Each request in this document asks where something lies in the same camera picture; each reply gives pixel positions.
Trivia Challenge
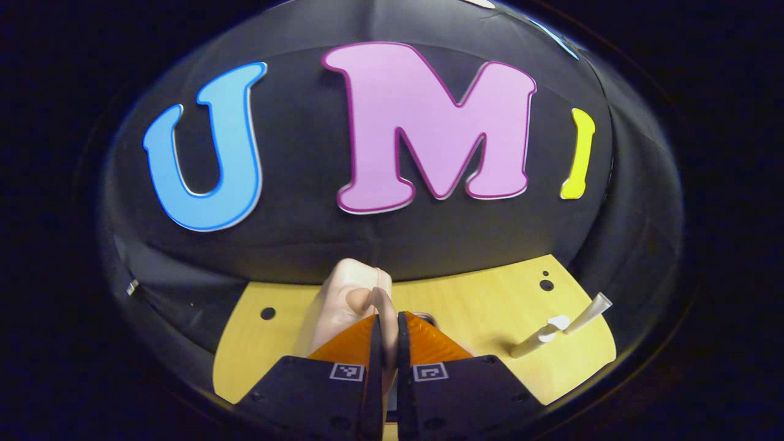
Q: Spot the black backdrop cloth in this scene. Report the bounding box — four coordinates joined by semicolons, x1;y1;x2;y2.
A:
98;0;684;405

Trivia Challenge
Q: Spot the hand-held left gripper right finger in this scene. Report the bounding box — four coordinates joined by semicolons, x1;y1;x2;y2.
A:
397;311;546;441

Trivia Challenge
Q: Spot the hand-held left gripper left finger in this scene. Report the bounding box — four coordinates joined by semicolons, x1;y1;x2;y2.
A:
236;314;385;441

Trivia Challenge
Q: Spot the white wide-cap bottle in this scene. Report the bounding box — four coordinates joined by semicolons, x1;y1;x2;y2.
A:
510;314;571;360

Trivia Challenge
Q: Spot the beige scalloped suitcase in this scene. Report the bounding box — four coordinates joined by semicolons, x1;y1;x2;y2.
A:
306;257;439;393

